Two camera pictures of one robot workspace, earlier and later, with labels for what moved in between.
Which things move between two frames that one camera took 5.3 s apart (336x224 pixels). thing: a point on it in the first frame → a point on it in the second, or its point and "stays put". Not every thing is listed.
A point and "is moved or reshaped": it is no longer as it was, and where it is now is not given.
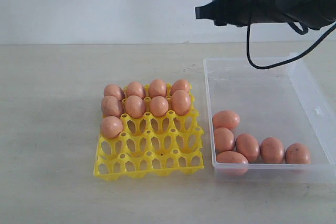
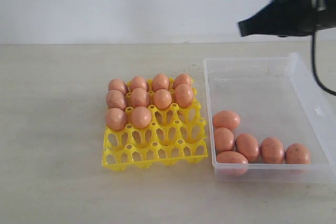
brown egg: x=225 y=118 stays put
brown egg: x=181 y=102 is moved or reshaped
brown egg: x=230 y=157 stays put
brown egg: x=110 y=106 → x=115 y=98
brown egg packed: x=135 y=88 → x=137 y=82
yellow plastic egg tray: x=149 y=146 is moved or reshaped
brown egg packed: x=180 y=84 → x=182 y=78
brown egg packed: x=114 y=90 → x=117 y=84
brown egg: x=111 y=127 → x=116 y=118
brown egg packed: x=157 y=87 → x=160 y=81
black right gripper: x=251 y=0 → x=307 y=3
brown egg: x=159 y=106 → x=162 y=99
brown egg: x=224 y=139 stays put
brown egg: x=135 y=107 → x=139 y=97
